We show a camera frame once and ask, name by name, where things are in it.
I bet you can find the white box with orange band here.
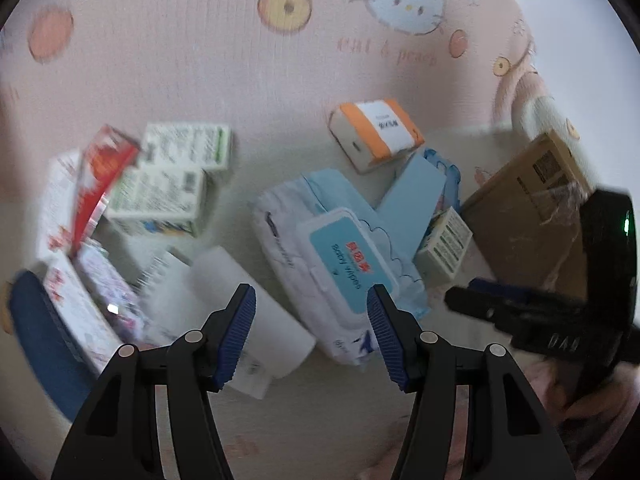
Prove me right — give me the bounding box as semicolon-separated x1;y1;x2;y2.
328;99;426;175

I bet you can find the blue plastic frame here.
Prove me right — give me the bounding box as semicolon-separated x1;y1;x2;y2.
422;147;462;221

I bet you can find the small white printed box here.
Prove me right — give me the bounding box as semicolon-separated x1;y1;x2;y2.
412;206;473;288

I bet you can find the brown cardboard box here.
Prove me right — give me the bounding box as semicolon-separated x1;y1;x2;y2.
460;130;601;301

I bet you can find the dark blue round object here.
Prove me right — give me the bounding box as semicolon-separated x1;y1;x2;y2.
7;270;96;423

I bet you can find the blue wet wipes pack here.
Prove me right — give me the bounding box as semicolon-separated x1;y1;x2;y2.
250;170;431;366

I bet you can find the white and green box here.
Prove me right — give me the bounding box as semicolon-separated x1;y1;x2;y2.
105;166;208;237
137;122;232;173

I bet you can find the person's right forearm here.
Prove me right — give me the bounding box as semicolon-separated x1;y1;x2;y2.
530;355;631;461

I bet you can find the white spiral notebook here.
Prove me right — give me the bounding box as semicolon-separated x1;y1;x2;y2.
135;250;201;346

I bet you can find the white box with red print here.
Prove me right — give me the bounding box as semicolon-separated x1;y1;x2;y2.
42;252;123;376

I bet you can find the pink printed blanket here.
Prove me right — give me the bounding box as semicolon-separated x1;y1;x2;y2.
0;0;640;480

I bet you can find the light blue case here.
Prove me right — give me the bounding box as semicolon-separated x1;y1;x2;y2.
375;152;447;261

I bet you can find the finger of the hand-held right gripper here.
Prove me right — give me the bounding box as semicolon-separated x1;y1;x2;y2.
444;286;532;331
467;278;587;312

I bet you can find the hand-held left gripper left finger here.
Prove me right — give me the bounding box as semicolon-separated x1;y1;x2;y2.
50;283;257;480

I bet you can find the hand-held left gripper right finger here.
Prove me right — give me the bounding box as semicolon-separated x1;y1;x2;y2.
366;284;576;480

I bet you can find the purple printed packet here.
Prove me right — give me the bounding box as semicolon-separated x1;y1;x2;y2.
75;240;151;346

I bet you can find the white paper roll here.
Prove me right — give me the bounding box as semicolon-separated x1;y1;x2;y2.
187;246;317;380

